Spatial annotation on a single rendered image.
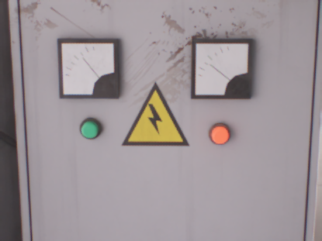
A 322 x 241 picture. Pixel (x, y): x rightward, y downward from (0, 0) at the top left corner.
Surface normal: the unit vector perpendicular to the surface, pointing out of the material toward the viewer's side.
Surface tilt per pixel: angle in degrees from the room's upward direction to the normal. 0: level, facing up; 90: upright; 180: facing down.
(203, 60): 90
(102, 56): 90
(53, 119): 90
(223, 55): 90
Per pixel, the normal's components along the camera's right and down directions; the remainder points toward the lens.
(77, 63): -0.01, 0.23
